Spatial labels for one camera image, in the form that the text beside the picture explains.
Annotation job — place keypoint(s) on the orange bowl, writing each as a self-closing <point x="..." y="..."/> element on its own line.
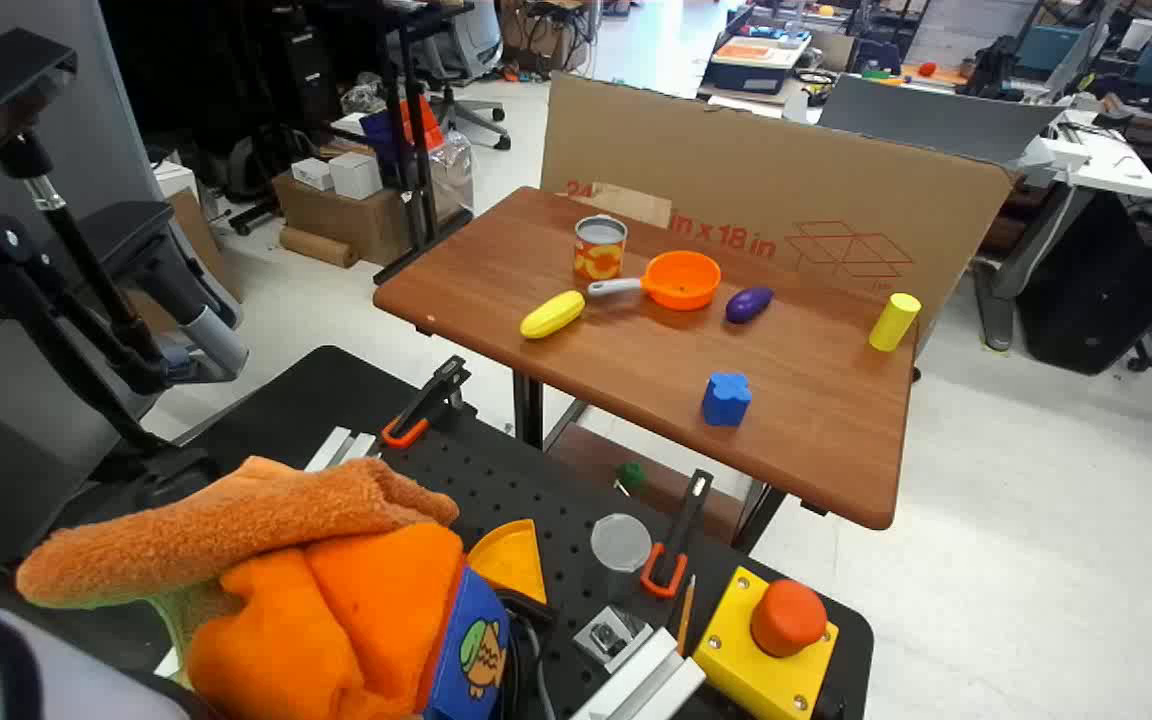
<point x="683" y="283"/>

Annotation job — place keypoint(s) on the orange pencil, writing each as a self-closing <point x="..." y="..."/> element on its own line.
<point x="684" y="615"/>

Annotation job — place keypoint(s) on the yellow wedge piece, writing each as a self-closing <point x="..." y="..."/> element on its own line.
<point x="514" y="560"/>

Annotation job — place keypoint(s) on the white background table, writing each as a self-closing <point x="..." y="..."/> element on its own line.
<point x="1091" y="159"/>

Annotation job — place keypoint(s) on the orange fluffy towel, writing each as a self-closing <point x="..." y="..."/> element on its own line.
<point x="283" y="586"/>

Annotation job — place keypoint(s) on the blue toy block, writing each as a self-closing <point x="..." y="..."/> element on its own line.
<point x="727" y="398"/>

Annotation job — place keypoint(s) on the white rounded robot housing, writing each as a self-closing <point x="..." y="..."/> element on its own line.
<point x="17" y="667"/>

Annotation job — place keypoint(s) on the silver aluminium profile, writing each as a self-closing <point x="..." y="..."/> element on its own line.
<point x="640" y="677"/>
<point x="336" y="448"/>

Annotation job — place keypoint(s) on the red emergency stop button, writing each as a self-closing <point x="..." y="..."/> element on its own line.
<point x="789" y="618"/>

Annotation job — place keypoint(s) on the purple toy eggplant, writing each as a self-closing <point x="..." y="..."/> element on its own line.
<point x="749" y="307"/>

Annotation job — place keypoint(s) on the yellow emergency stop box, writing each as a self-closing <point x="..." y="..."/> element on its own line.
<point x="741" y="672"/>

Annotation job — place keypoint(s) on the black white fiducial tag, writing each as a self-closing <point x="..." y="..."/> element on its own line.
<point x="612" y="637"/>

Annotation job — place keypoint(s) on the black perforated base board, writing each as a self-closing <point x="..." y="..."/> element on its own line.
<point x="520" y="482"/>

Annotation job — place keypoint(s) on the yellow toy maize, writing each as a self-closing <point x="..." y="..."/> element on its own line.
<point x="554" y="313"/>

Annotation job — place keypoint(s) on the brown cardboard box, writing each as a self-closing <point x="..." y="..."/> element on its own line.
<point x="342" y="218"/>

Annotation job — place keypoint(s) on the black office chair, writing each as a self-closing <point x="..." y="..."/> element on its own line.
<point x="462" y="60"/>

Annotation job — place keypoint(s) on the green round knob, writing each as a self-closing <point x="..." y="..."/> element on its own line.
<point x="630" y="474"/>

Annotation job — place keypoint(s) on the blue printed cloth patch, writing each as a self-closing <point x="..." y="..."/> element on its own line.
<point x="471" y="652"/>

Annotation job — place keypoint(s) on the grey round disc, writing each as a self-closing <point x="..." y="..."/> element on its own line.
<point x="621" y="541"/>

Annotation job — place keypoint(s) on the brown cardboard sheet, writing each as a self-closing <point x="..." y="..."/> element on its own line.
<point x="761" y="173"/>

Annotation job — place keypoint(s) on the black bag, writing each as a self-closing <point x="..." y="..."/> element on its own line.
<point x="1096" y="284"/>

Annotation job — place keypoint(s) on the yellow cylinder block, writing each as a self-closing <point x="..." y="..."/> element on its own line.
<point x="895" y="320"/>

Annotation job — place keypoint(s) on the brown wooden table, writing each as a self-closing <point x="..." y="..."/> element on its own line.
<point x="630" y="364"/>

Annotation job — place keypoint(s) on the grey panel board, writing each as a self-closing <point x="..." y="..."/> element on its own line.
<point x="937" y="121"/>

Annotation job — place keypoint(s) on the black orange spring clamp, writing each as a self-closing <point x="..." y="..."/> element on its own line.
<point x="676" y="534"/>
<point x="426" y="398"/>

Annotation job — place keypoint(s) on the printed food can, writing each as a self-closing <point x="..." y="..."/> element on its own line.
<point x="599" y="248"/>

